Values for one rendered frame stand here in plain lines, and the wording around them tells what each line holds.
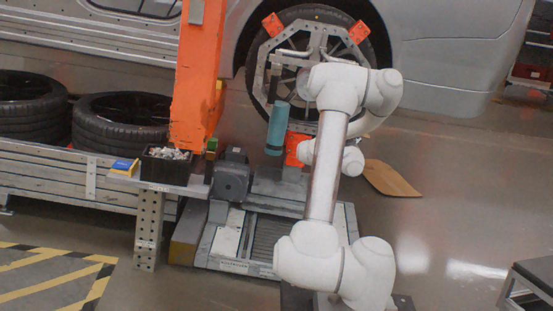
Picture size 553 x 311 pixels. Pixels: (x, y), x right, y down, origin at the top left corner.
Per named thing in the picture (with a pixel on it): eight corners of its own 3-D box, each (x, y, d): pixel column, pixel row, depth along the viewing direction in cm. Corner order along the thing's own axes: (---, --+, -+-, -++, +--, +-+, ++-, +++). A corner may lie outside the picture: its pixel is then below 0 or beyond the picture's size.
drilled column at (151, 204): (159, 260, 268) (167, 179, 253) (153, 273, 259) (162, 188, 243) (137, 257, 268) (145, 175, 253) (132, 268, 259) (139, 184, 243)
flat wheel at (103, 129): (189, 131, 353) (194, 94, 344) (203, 179, 294) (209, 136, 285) (75, 124, 334) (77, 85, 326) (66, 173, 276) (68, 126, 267)
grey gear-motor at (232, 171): (247, 197, 326) (257, 139, 313) (239, 233, 287) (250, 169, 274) (216, 191, 326) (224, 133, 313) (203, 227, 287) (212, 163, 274)
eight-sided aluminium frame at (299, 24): (353, 137, 295) (377, 31, 275) (354, 142, 289) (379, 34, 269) (248, 120, 295) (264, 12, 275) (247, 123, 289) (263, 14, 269)
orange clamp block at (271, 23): (284, 27, 278) (273, 12, 276) (284, 29, 271) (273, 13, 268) (273, 36, 280) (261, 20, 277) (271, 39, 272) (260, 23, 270)
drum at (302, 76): (321, 93, 288) (327, 65, 282) (323, 105, 268) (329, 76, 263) (294, 88, 288) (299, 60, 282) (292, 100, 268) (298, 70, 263)
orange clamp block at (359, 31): (355, 42, 279) (370, 29, 276) (357, 45, 271) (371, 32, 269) (345, 32, 277) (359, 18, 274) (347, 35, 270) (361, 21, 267)
